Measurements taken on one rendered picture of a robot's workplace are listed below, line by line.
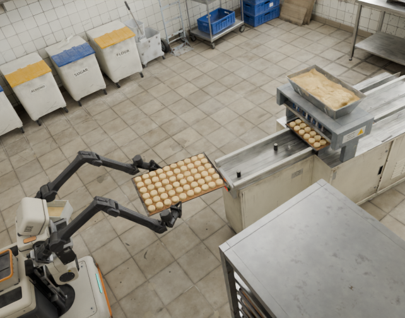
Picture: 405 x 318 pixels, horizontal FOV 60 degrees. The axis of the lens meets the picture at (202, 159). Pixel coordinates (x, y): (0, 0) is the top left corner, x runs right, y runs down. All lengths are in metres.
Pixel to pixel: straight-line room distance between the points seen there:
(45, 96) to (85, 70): 0.66
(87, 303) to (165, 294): 0.64
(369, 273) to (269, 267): 0.30
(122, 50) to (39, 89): 1.28
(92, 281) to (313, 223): 2.24
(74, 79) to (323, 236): 4.60
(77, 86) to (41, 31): 0.92
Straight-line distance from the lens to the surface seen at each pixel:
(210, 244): 3.38
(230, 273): 1.35
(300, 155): 2.82
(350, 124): 2.68
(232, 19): 6.57
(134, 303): 3.27
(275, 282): 1.15
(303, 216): 1.29
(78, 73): 5.36
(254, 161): 2.83
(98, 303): 3.05
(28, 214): 2.34
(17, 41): 5.74
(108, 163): 2.57
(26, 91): 5.26
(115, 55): 5.49
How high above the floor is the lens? 2.86
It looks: 44 degrees down
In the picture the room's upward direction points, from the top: 10 degrees counter-clockwise
